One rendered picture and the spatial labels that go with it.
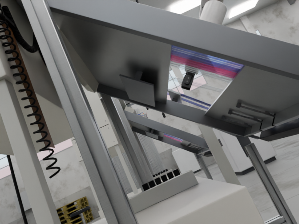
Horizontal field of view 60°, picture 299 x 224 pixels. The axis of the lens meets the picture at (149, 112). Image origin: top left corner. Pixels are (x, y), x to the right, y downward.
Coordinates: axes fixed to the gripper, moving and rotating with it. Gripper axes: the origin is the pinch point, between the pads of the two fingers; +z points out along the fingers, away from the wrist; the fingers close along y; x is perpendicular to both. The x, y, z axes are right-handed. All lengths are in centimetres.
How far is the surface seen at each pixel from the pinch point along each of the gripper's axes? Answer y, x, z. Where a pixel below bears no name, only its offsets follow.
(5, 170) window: -1033, -713, 269
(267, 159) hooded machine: -404, 144, -62
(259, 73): 24.9, 17.6, 1.4
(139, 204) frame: 3.2, -0.2, 42.7
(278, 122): 2.2, 31.2, 3.9
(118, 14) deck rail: 39.0, -14.6, 5.3
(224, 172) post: -62, 30, 19
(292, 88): 21.0, 26.6, 0.8
